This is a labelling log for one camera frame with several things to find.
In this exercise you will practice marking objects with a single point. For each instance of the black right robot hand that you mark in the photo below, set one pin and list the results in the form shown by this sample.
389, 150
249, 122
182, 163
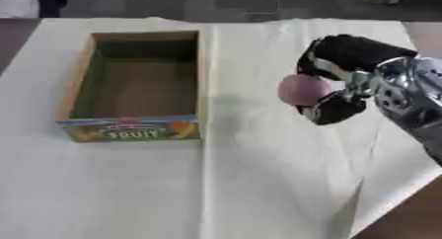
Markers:
352, 52

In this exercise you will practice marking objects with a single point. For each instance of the pink round toy fruit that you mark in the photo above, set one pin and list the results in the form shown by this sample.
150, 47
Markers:
303, 89

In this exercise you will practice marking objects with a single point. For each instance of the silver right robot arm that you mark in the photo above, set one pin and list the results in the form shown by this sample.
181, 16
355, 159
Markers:
411, 95

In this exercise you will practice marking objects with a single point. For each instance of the open tan cardboard box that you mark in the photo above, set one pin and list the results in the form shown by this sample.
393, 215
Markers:
136, 85

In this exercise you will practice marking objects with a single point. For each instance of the person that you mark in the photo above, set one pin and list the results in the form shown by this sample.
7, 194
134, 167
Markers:
50, 0

